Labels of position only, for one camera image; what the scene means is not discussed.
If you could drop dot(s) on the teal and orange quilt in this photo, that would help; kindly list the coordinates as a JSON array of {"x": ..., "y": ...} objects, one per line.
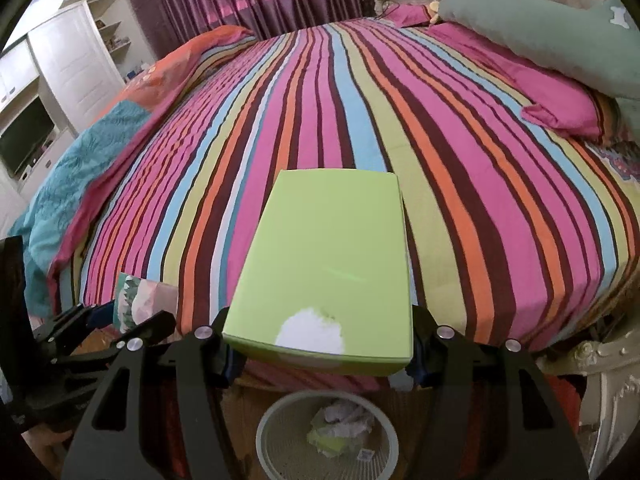
[{"x": 79, "y": 183}]

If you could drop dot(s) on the striped colourful bed sheet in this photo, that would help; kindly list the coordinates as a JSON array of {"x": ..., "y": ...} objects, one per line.
[{"x": 513, "y": 230}]

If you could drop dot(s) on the white plastic bag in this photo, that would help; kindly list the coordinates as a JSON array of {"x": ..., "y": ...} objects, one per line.
[{"x": 343, "y": 419}]

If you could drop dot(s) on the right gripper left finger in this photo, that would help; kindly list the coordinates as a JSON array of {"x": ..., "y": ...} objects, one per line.
[{"x": 194, "y": 372}]

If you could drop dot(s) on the green plush dog pillow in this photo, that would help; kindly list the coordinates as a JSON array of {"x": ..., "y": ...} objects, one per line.
[{"x": 598, "y": 47}]

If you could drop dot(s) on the small pink patterned box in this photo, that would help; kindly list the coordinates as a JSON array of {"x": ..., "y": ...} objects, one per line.
[{"x": 138, "y": 299}]

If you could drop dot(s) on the television screen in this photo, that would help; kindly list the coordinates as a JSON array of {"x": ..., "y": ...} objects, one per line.
[{"x": 22, "y": 137}]

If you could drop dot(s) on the white mesh waste basket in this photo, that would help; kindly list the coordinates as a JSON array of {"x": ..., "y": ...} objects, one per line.
[{"x": 284, "y": 453}]

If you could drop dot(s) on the magenta pillow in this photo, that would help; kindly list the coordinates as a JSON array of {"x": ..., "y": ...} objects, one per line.
[{"x": 556, "y": 101}]

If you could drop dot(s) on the white wardrobe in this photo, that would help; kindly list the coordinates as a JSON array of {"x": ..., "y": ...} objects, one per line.
[{"x": 75, "y": 56}]

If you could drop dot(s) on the green box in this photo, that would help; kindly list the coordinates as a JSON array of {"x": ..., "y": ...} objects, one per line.
[
  {"x": 326, "y": 283},
  {"x": 327, "y": 443}
]

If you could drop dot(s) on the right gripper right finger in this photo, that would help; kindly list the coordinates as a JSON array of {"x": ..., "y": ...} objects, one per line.
[{"x": 492, "y": 413}]

